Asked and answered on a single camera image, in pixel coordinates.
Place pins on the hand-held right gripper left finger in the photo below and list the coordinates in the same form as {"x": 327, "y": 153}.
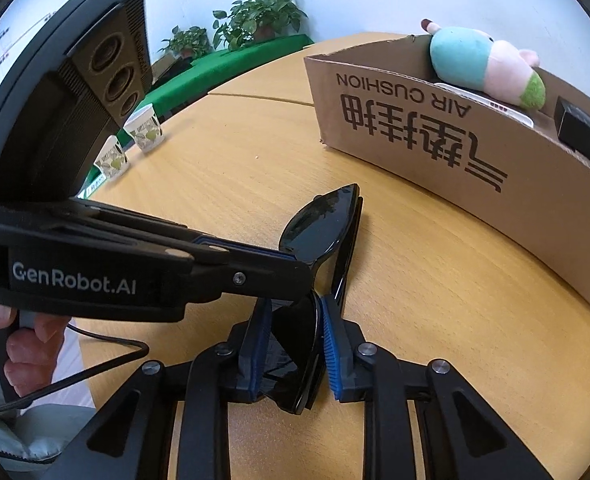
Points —
{"x": 260, "y": 340}

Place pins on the brown cardboard box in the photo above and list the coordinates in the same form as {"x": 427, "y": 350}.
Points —
{"x": 425, "y": 160}

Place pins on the wall photo chart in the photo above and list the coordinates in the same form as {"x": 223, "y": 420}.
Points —
{"x": 5, "y": 40}

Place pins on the black charger box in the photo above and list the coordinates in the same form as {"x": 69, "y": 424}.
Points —
{"x": 575, "y": 125}

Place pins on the patterned paper cup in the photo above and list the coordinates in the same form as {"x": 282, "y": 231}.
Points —
{"x": 111, "y": 160}
{"x": 145, "y": 130}

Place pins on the teal and pink plush toy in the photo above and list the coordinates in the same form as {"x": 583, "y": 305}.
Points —
{"x": 465, "y": 55}

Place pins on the small brown box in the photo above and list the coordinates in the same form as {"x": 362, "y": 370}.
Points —
{"x": 170, "y": 67}

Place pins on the green bench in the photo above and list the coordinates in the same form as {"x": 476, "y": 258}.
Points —
{"x": 215, "y": 67}

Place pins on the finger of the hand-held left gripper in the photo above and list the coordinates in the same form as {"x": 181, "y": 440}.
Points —
{"x": 265, "y": 277}
{"x": 255, "y": 252}

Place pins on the large potted green plant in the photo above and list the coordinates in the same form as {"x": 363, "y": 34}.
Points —
{"x": 260, "y": 12}

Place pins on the small potted green plant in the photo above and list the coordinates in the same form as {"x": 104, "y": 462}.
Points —
{"x": 187, "y": 40}

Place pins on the black sunglasses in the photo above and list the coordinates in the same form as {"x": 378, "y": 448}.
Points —
{"x": 320, "y": 220}

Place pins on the person's left forearm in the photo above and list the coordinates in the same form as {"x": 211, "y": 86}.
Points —
{"x": 35, "y": 435}

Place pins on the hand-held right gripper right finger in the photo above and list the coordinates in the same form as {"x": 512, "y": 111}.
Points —
{"x": 332, "y": 355}

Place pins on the person's left hand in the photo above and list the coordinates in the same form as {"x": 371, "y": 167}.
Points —
{"x": 35, "y": 350}

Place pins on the white plastic device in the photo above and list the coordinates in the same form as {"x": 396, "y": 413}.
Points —
{"x": 522, "y": 117}

